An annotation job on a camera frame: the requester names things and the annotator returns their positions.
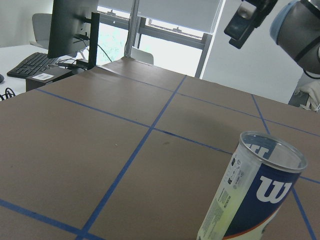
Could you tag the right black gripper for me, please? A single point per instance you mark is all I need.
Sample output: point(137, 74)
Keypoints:
point(246, 19)

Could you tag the clear tennis ball tube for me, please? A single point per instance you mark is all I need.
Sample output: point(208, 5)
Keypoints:
point(266, 168)

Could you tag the yellow tennis ball plain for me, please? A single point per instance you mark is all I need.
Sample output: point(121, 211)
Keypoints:
point(229, 202)

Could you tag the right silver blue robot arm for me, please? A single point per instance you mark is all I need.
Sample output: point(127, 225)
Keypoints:
point(296, 29)

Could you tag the white cloth pile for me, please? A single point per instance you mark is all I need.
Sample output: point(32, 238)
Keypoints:
point(308, 96)

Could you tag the white chair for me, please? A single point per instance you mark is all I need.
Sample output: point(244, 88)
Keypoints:
point(141, 56)

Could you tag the black computer monitor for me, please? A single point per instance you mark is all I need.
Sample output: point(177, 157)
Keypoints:
point(74, 25)

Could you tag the black power adapter box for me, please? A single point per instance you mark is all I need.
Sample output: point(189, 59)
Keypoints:
point(42, 78)

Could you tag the grey chair behind monitor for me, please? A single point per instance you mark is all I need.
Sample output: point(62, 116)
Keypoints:
point(41, 23)

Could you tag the black keyboard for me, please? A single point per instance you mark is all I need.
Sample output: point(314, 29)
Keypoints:
point(36, 62)

